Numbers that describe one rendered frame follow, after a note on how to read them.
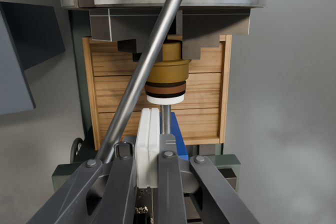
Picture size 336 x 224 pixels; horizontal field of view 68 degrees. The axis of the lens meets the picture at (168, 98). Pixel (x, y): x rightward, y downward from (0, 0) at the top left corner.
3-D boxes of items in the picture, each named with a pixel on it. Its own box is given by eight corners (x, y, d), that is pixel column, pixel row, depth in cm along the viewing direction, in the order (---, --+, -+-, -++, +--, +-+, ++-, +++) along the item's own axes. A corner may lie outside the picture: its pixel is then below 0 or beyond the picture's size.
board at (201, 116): (85, 35, 62) (81, 37, 58) (226, 33, 65) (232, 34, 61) (97, 143, 71) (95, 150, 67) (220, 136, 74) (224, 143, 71)
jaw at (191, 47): (182, -13, 37) (263, -15, 36) (183, -10, 42) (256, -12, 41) (181, 60, 41) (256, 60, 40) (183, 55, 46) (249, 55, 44)
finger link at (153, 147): (146, 148, 15) (158, 147, 15) (150, 107, 22) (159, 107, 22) (148, 189, 16) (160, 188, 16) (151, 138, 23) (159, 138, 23)
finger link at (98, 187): (134, 198, 14) (82, 200, 14) (140, 152, 19) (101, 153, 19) (133, 176, 14) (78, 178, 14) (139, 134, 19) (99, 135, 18)
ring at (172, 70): (136, 44, 38) (139, 101, 41) (196, 43, 39) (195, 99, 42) (138, 39, 47) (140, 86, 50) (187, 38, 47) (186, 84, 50)
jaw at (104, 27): (139, -12, 39) (72, -19, 30) (164, -14, 36) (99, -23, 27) (142, 58, 43) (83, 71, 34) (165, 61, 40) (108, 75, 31)
